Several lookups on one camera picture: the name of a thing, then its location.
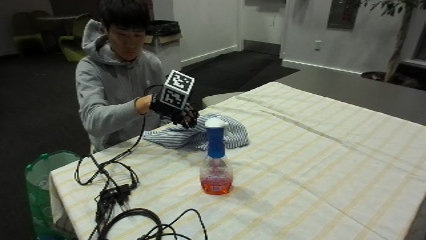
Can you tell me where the blue striped cloth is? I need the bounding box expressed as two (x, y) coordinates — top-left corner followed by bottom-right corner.
(142, 112), (250, 151)

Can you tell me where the white marker cube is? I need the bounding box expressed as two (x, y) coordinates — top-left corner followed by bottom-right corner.
(158, 69), (195, 110)

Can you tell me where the orange liquid pump bottle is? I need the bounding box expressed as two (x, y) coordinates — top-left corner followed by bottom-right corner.
(198, 117), (234, 196)

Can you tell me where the the person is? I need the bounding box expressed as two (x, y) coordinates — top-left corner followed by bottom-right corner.
(74, 0), (173, 153)

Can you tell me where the striped cream tablecloth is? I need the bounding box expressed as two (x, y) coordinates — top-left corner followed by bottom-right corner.
(48, 81), (426, 240)

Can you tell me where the black bin with box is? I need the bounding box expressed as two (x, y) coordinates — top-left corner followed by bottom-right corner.
(142, 19), (183, 56)

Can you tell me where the green chair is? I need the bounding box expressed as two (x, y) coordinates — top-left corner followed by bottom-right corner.
(10, 11), (46, 56)
(57, 13), (93, 63)

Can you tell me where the green plastic bag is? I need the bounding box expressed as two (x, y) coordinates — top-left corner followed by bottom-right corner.
(24, 150), (82, 240)

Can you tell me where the potted indoor tree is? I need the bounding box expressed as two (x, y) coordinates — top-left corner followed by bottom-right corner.
(359, 0), (426, 84)

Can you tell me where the black cable bundle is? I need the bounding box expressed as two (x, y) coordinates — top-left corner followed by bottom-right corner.
(73, 84), (209, 240)

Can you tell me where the dark wall frame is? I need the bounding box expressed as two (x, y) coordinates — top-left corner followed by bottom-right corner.
(326, 0), (362, 30)

